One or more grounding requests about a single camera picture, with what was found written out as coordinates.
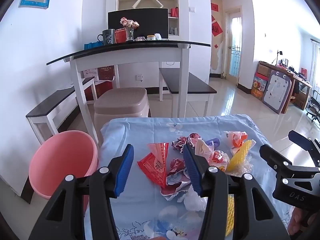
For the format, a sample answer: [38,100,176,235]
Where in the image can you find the pink flowers in glass vase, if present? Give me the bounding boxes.
[120,17,140,42]

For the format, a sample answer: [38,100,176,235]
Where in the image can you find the black chair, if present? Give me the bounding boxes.
[306,87,320,126]

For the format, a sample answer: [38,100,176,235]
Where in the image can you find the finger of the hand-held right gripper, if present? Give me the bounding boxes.
[259,144,300,180]
[288,130,320,167]

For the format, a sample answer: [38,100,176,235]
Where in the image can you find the pink plastic basin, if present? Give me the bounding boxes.
[28,130,100,210]

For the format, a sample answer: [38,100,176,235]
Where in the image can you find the crumpled red paper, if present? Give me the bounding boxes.
[189,132,203,147]

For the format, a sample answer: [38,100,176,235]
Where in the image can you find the grey drawing board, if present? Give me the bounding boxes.
[262,70,292,115]

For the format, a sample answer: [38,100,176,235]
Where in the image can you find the white wall shelf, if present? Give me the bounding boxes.
[116,0,180,37]

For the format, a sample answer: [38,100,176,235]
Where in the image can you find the red box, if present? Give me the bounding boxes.
[114,28,128,43]

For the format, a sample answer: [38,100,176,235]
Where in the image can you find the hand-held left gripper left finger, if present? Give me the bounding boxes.
[29,144,135,240]

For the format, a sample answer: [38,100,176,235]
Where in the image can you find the black monitor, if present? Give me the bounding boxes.
[108,8,169,40]

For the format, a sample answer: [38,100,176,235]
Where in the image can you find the white table black glass top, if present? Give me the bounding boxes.
[46,41,218,145]

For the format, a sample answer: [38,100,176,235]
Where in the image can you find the blue floral cloth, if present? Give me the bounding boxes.
[84,114,292,240]

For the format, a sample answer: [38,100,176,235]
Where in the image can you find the printed fruit carton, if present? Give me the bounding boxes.
[251,73,269,98]

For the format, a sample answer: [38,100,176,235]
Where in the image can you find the clear plastic wrap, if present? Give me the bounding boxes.
[236,155,253,176]

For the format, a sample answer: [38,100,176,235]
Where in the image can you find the beige plastic stool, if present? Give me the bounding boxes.
[94,87,152,147]

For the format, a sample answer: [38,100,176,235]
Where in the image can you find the white red carton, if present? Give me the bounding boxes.
[84,69,98,80]

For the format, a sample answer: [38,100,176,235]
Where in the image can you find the person's right hand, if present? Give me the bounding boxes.
[287,206,309,235]

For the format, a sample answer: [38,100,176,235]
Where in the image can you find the dark green mug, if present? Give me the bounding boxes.
[97,29,115,46]

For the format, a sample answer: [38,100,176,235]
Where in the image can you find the red white snack packet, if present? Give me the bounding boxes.
[209,150,230,172]

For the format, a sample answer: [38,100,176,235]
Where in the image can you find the large red carton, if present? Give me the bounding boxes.
[84,80,113,101]

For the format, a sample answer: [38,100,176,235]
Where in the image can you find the cream plastic wrapper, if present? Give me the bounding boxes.
[196,139,213,161]

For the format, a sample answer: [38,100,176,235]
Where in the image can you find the orange white plastic bag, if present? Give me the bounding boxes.
[222,131,257,153]

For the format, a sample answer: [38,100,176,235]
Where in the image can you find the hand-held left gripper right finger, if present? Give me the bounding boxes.
[182,142,292,240]

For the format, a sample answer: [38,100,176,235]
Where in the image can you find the white glass door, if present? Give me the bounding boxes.
[224,6,242,79]

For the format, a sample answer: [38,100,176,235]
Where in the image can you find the dark red carton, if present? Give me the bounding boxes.
[97,66,115,81]

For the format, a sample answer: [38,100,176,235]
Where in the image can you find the wooden desk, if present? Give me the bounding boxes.
[259,61,313,111]

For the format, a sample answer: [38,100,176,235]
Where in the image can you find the brown cardboard box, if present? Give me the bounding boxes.
[257,64,272,77]

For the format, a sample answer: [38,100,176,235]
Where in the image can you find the yellow foam net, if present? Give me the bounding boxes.
[225,195,235,237]
[226,140,252,173]

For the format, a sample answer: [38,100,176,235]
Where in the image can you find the red foil wrapper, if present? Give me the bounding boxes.
[137,142,170,188]

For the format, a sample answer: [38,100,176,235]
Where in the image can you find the large crumpled printed paper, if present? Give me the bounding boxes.
[161,158,193,202]

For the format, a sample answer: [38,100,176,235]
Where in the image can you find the white bench dark top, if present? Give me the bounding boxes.
[159,67,217,118]
[26,77,98,145]

